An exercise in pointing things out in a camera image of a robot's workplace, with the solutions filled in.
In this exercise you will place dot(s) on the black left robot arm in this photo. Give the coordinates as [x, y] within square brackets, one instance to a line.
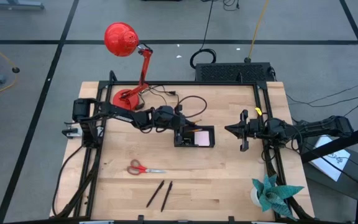
[120, 115]

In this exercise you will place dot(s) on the red desk lamp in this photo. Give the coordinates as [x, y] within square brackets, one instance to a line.
[121, 39]

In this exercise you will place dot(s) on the black mesh desk organizer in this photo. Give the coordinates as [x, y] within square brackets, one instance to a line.
[211, 137]

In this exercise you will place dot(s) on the pink sticky note pad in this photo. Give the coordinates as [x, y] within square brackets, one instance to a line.
[202, 138]

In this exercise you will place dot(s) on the black slanted beam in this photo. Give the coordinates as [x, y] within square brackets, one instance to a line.
[337, 144]

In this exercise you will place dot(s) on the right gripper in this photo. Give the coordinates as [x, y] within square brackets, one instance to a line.
[250, 129]

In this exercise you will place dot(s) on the black perforated computer case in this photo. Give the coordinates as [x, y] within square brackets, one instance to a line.
[232, 72]

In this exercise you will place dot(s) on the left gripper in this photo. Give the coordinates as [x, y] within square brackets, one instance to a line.
[168, 118]

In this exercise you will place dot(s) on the black aluminium table frame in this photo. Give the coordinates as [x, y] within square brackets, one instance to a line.
[216, 83]

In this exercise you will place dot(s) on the white printed panel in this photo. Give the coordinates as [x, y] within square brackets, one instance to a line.
[331, 158]

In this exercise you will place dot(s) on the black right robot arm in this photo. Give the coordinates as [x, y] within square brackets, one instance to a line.
[309, 129]

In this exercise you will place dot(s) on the white plant pot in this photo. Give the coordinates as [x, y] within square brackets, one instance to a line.
[254, 196]

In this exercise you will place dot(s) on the teal paper pinwheel plant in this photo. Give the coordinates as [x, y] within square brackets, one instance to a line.
[273, 194]

